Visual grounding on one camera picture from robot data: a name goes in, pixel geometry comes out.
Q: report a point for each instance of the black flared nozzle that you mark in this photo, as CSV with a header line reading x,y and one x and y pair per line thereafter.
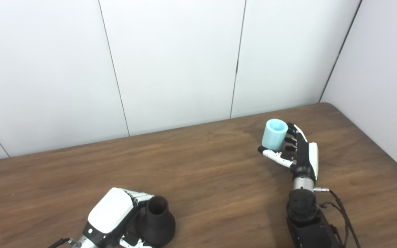
x,y
157,224

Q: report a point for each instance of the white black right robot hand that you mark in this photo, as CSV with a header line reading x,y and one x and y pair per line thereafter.
x,y
305,155

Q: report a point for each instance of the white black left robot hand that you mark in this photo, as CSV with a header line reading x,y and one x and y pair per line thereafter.
x,y
110,210

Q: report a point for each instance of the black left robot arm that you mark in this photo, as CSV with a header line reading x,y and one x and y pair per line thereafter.
x,y
81,244

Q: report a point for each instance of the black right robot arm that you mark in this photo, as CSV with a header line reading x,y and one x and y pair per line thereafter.
x,y
305,220

